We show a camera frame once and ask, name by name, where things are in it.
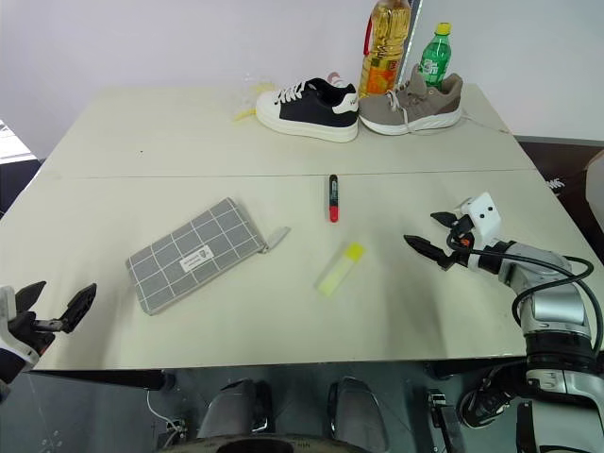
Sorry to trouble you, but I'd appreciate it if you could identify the yellow translucent highlighter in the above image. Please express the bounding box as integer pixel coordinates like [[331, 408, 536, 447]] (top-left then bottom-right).
[[313, 241, 367, 298]]

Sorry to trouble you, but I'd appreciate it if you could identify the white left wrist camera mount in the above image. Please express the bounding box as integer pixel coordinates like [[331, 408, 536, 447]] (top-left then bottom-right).
[[0, 284, 41, 370]]

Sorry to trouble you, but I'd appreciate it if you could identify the black and white sneaker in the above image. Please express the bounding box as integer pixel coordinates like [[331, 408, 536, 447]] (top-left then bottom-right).
[[254, 76, 361, 144]]

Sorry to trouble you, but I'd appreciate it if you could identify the white floor cable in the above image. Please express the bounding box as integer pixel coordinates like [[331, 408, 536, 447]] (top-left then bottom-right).
[[145, 388, 186, 438]]

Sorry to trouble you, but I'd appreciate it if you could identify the yellow cooking oil bottle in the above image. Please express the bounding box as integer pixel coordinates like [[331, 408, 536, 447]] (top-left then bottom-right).
[[358, 0, 412, 99]]

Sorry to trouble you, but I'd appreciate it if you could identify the dark rounded shape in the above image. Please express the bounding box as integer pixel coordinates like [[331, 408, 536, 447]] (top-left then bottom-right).
[[327, 376, 384, 441], [199, 377, 276, 441]]

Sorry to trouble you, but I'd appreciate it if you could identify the green soda bottle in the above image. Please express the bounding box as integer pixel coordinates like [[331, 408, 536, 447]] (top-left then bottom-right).
[[418, 22, 454, 91]]

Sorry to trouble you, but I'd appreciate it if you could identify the grey checked fabric pencil case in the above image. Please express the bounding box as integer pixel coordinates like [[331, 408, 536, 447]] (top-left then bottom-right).
[[125, 196, 292, 317]]

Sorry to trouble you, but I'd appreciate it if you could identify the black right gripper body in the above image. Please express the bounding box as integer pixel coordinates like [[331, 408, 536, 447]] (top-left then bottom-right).
[[445, 213, 481, 272]]

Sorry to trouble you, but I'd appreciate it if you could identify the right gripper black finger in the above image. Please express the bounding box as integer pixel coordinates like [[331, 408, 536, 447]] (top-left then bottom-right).
[[403, 233, 455, 271], [429, 210, 462, 229]]

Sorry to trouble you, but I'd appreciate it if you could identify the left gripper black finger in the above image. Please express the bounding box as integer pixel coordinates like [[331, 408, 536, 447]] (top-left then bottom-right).
[[13, 280, 48, 315], [59, 282, 98, 335]]

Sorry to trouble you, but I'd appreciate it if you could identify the black metal pedal bracket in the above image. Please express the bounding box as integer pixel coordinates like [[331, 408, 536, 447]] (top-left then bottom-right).
[[426, 387, 462, 453]]

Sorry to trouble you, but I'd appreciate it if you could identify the yellow clear plastic wrapper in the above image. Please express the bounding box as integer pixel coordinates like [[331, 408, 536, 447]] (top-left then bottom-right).
[[231, 80, 280, 124]]

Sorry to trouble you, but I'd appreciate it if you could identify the black shoe on floor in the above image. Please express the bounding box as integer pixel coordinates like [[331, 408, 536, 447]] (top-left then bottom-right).
[[459, 366, 514, 429]]

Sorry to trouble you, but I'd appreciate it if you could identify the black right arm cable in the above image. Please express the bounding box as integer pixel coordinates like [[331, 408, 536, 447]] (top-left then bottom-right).
[[458, 244, 604, 358]]

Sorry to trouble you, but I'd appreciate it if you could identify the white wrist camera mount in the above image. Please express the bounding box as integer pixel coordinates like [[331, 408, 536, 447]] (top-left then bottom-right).
[[0, 284, 41, 370], [453, 191, 502, 247]]

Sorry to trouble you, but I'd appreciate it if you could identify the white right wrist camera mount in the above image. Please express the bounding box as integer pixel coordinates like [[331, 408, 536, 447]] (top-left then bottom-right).
[[453, 191, 502, 247]]

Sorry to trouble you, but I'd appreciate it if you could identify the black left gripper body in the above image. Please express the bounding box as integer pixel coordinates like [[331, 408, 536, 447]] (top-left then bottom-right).
[[8, 308, 66, 356]]

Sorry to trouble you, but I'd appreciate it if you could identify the black marker with red cap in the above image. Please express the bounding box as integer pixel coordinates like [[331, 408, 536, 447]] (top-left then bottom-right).
[[327, 174, 342, 225]]

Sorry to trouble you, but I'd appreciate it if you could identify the beige knit sneaker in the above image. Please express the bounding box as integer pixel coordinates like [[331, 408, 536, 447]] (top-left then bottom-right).
[[358, 62, 465, 138]]

